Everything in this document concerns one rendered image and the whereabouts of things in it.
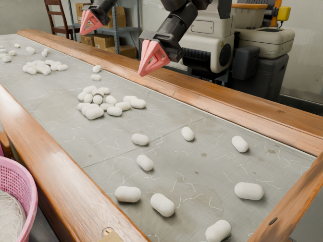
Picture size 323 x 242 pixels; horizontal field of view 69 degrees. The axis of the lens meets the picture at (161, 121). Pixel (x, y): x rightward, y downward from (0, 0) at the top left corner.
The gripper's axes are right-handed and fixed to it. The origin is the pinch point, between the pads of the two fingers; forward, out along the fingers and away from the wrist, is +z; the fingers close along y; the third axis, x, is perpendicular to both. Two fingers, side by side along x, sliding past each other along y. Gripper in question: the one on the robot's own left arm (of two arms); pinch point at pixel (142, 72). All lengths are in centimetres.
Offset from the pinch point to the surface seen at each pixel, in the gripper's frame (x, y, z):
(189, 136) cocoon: 0.8, 19.8, 8.0
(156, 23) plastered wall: 137, -204, -127
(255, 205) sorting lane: -1.1, 34.7, 12.1
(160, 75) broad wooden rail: 11.2, -6.3, -5.6
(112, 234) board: -14.9, 28.6, 22.1
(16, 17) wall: 80, -494, -52
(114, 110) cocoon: -2.3, 2.6, 11.1
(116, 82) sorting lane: 7.1, -15.6, 2.9
